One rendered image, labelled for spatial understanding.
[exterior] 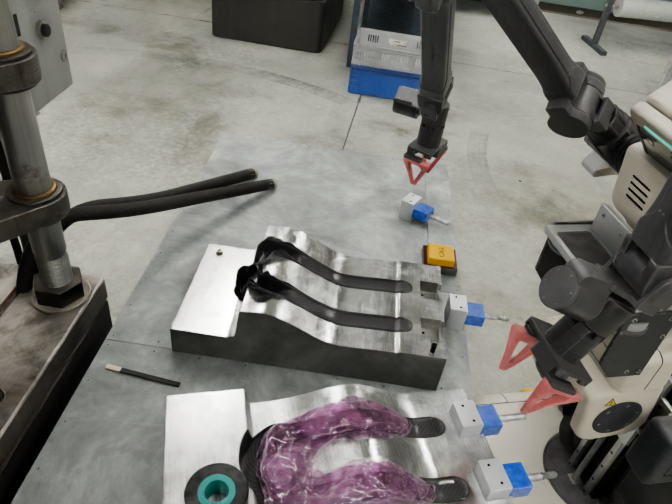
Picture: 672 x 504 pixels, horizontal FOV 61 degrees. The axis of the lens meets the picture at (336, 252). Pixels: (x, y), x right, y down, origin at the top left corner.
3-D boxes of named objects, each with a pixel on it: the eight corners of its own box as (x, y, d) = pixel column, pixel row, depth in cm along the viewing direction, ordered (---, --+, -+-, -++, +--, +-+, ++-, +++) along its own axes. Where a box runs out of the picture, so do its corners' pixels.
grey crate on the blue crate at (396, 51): (436, 59, 428) (440, 39, 419) (435, 79, 396) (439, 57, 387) (356, 46, 432) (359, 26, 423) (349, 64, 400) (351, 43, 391)
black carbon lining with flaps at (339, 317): (410, 288, 118) (419, 252, 112) (410, 345, 105) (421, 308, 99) (244, 263, 118) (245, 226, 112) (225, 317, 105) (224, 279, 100)
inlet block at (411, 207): (450, 227, 149) (455, 210, 146) (442, 236, 145) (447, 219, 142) (406, 208, 154) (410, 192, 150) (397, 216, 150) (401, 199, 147)
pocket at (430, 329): (440, 334, 110) (444, 321, 108) (441, 354, 106) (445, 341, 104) (416, 330, 110) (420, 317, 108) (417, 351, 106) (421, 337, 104)
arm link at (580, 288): (691, 290, 69) (649, 246, 75) (636, 259, 63) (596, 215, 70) (615, 352, 74) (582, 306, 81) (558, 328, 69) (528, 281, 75)
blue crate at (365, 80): (430, 86, 442) (436, 58, 428) (428, 107, 409) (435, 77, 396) (353, 73, 445) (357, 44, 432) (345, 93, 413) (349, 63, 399)
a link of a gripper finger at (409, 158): (396, 182, 141) (404, 149, 135) (409, 171, 146) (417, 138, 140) (421, 193, 138) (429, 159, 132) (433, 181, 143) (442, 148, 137)
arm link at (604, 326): (649, 313, 73) (624, 284, 77) (617, 298, 70) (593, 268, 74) (608, 347, 76) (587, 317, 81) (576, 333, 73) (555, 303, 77)
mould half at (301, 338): (431, 297, 127) (445, 250, 118) (436, 391, 106) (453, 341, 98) (210, 264, 127) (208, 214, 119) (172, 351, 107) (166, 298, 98)
